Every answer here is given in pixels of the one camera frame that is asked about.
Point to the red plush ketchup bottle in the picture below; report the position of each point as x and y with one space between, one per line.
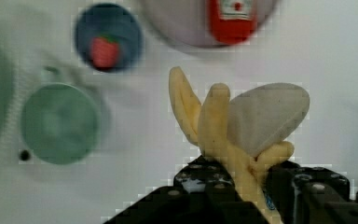
232 21

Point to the blue small bowl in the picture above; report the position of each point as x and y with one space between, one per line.
115 22

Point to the red strawberry in bowl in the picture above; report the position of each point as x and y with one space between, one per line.
104 52

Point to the green mug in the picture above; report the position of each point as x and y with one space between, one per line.
61 121

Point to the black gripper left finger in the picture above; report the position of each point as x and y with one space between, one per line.
201 177

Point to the yellow plush peeled banana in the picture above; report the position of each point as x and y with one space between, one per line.
246 134

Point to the grey round plate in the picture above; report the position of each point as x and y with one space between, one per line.
187 21

